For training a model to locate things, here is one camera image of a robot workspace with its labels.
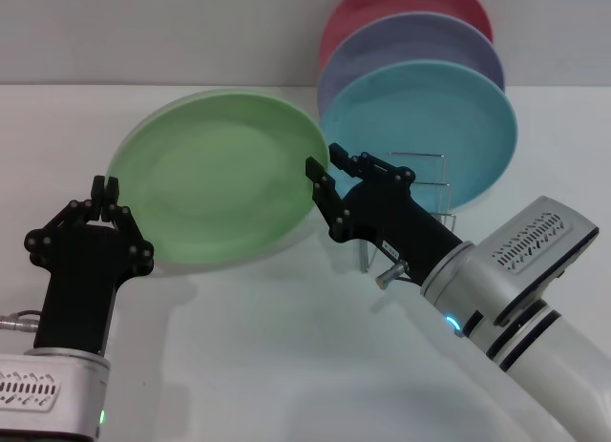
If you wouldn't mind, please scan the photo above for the left wrist camera housing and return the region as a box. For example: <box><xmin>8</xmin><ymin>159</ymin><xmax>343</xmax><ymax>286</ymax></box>
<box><xmin>0</xmin><ymin>358</ymin><xmax>106</xmax><ymax>436</ymax></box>

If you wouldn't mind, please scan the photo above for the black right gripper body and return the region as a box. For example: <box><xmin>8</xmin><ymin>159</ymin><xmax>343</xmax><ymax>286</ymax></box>
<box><xmin>341</xmin><ymin>174</ymin><xmax>465</xmax><ymax>285</ymax></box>

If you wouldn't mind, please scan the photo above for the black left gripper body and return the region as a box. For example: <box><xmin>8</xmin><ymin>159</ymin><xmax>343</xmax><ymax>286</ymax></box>
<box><xmin>34</xmin><ymin>221</ymin><xmax>138</xmax><ymax>358</ymax></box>

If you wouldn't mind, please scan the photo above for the purple plastic plate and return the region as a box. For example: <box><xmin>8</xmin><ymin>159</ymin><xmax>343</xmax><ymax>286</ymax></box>
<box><xmin>317</xmin><ymin>11</ymin><xmax>506</xmax><ymax>114</ymax></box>

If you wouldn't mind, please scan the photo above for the right wrist camera housing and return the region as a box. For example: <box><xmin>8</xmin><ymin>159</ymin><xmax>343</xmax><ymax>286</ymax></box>
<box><xmin>474</xmin><ymin>195</ymin><xmax>600</xmax><ymax>329</ymax></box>

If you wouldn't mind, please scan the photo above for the silver cable connector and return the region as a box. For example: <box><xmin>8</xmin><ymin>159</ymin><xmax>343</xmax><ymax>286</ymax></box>
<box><xmin>375</xmin><ymin>260</ymin><xmax>412</xmax><ymax>290</ymax></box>
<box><xmin>0</xmin><ymin>309</ymin><xmax>43</xmax><ymax>334</ymax></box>

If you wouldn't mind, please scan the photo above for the red plastic plate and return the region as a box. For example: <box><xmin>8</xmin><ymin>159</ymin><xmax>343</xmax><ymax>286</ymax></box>
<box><xmin>320</xmin><ymin>0</ymin><xmax>494</xmax><ymax>75</ymax></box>

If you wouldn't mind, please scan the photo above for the right silver cable connector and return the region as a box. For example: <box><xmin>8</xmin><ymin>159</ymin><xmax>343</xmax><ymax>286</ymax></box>
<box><xmin>375</xmin><ymin>260</ymin><xmax>412</xmax><ymax>290</ymax></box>

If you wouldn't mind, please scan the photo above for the chrome wire plate rack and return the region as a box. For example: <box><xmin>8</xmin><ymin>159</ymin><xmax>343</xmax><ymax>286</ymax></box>
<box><xmin>361</xmin><ymin>150</ymin><xmax>457</xmax><ymax>275</ymax></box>

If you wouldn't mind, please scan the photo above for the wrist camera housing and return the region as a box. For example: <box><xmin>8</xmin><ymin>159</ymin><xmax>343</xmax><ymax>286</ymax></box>
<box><xmin>474</xmin><ymin>195</ymin><xmax>600</xmax><ymax>329</ymax></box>
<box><xmin>0</xmin><ymin>358</ymin><xmax>106</xmax><ymax>436</ymax></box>

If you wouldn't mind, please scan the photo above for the cyan plastic plate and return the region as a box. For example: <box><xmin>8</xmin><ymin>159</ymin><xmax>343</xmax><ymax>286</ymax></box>
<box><xmin>318</xmin><ymin>60</ymin><xmax>519</xmax><ymax>213</ymax></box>

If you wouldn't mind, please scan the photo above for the green plastic plate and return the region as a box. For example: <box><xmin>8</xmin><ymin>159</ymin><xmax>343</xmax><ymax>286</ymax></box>
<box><xmin>105</xmin><ymin>88</ymin><xmax>331</xmax><ymax>274</ymax></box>

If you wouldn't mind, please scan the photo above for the left silver cable connector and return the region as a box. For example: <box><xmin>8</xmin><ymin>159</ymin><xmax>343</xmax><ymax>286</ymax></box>
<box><xmin>0</xmin><ymin>309</ymin><xmax>43</xmax><ymax>334</ymax></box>

